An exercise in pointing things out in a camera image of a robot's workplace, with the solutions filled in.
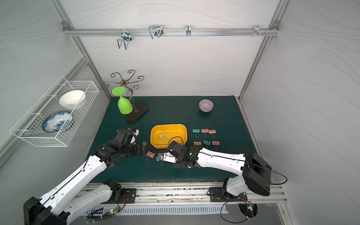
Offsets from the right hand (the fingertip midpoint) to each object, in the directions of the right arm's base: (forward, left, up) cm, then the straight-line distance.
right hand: (174, 154), depth 80 cm
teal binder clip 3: (-5, +7, 0) cm, 8 cm away
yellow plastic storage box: (+19, +1, -7) cm, 20 cm away
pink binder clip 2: (+20, -25, -7) cm, 33 cm away
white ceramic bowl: (+17, +55, +27) cm, 64 cm away
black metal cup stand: (+38, +33, -5) cm, 51 cm away
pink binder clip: (+21, -20, -7) cm, 29 cm away
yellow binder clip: (+11, -14, -8) cm, 19 cm away
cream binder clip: (+16, +10, -6) cm, 20 cm away
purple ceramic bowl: (+44, -21, -6) cm, 49 cm away
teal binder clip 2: (+12, -20, -8) cm, 25 cm away
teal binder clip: (+20, -13, -7) cm, 26 cm away
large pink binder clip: (+1, +16, -6) cm, 17 cm away
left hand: (+1, +18, +5) cm, 18 cm away
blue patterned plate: (+3, +53, +26) cm, 59 cm away
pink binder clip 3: (+12, -26, -8) cm, 30 cm away
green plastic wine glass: (+24, +32, +15) cm, 43 cm away
